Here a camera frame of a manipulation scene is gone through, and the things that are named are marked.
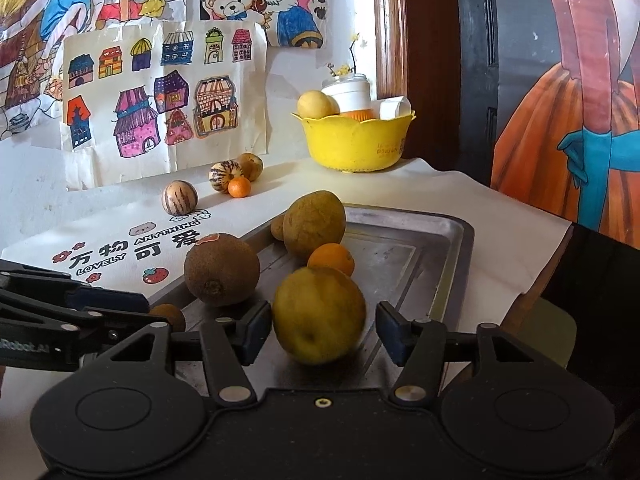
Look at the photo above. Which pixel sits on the metal tray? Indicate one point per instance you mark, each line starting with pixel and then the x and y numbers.
pixel 400 270

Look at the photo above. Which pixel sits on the colourful houses drawing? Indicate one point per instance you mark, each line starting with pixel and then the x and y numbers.
pixel 100 110

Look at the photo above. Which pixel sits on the small brown fruit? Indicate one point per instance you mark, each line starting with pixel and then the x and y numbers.
pixel 276 227
pixel 170 316

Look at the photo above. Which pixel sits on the yellow-green stool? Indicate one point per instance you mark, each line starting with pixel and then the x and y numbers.
pixel 545 330

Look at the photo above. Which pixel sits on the orange lid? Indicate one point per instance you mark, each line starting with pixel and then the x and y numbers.
pixel 360 114

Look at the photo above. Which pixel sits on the yellow-green pear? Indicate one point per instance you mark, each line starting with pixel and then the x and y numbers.
pixel 318 315

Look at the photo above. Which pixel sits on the boy with fan drawing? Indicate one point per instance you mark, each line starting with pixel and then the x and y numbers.
pixel 60 5

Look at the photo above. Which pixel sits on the small orange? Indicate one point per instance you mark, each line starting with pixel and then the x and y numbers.
pixel 330 257
pixel 239 187

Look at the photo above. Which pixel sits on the woman in orange dress poster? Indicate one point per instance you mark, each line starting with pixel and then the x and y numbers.
pixel 575 60

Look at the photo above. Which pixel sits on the black door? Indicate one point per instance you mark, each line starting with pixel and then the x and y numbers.
pixel 475 60

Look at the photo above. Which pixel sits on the brown kiwi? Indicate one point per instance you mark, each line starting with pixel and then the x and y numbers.
pixel 221 270

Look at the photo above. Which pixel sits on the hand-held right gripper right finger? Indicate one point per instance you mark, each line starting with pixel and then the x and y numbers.
pixel 392 332

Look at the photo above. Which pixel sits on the wooden door frame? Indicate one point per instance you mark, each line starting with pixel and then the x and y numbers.
pixel 390 35

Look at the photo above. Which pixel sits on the white jar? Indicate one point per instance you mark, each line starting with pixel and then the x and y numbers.
pixel 347 92

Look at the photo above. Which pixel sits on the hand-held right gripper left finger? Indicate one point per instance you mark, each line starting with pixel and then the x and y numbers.
pixel 252 335

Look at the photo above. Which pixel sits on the yellow round fruit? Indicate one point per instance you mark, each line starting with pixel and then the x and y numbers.
pixel 315 104

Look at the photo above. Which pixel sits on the yellow scalloped bowl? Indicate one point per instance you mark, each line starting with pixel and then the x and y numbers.
pixel 350 145

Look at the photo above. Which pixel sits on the child with teddy drawing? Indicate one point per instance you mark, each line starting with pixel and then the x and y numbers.
pixel 240 5

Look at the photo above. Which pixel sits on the striped pepino melon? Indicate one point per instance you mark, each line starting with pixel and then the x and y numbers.
pixel 222 175
pixel 251 165
pixel 179 198

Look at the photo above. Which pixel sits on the white paper roll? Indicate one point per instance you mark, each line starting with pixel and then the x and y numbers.
pixel 392 107

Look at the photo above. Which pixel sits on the large brown-green fruit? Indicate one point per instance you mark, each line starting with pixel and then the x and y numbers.
pixel 315 225

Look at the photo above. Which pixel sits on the white printed tablecloth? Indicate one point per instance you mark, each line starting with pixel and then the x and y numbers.
pixel 500 240

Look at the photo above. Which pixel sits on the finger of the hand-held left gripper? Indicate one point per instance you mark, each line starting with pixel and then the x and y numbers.
pixel 90 322
pixel 110 301

